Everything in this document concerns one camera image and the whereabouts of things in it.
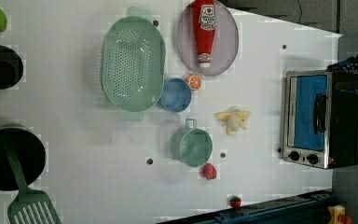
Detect peeled yellow toy banana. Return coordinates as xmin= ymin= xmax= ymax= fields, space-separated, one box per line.
xmin=213 ymin=110 xmax=251 ymax=135

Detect silver black toaster oven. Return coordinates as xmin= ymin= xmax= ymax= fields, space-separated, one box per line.
xmin=282 ymin=70 xmax=358 ymax=169

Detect grey round plate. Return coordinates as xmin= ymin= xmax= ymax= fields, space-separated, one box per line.
xmin=176 ymin=0 xmax=239 ymax=76

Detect yellow red emergency button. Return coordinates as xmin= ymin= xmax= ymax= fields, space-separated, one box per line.
xmin=328 ymin=205 xmax=353 ymax=224

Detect red ketchup bottle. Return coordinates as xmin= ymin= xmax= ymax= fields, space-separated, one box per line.
xmin=192 ymin=0 xmax=216 ymax=68

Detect orange slice toy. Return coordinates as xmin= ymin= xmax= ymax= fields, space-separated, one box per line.
xmin=186 ymin=75 xmax=201 ymax=91

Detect red strawberry toy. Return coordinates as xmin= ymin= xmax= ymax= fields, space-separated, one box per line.
xmin=202 ymin=163 xmax=217 ymax=179

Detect blue round bowl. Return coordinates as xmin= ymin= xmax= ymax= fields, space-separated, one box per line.
xmin=159 ymin=78 xmax=192 ymax=113

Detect green perforated colander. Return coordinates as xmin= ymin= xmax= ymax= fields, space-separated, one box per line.
xmin=101 ymin=7 xmax=166 ymax=121

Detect green slotted spatula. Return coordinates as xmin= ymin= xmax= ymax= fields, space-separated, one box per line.
xmin=3 ymin=136 xmax=62 ymax=224

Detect large black pan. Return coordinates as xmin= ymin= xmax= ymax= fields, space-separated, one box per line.
xmin=0 ymin=128 xmax=47 ymax=191

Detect blue metal frame rail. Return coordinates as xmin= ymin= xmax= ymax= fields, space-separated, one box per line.
xmin=159 ymin=190 xmax=337 ymax=224

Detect green mug with handle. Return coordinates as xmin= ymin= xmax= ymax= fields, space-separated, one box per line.
xmin=171 ymin=119 xmax=213 ymax=167

